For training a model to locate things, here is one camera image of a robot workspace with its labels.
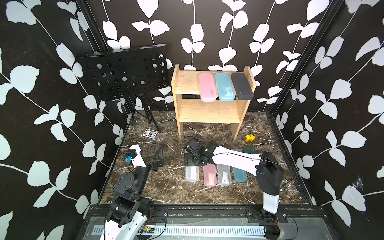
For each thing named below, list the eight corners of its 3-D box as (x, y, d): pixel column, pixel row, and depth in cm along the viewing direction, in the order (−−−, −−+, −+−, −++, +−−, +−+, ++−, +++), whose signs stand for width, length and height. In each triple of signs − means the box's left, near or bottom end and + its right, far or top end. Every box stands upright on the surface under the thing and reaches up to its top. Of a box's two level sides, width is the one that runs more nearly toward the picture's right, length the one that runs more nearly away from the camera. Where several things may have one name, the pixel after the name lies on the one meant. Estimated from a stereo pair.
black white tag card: (143, 136, 107) (142, 134, 105) (147, 130, 111) (146, 128, 109) (154, 139, 106) (154, 137, 104) (158, 133, 109) (158, 131, 108)
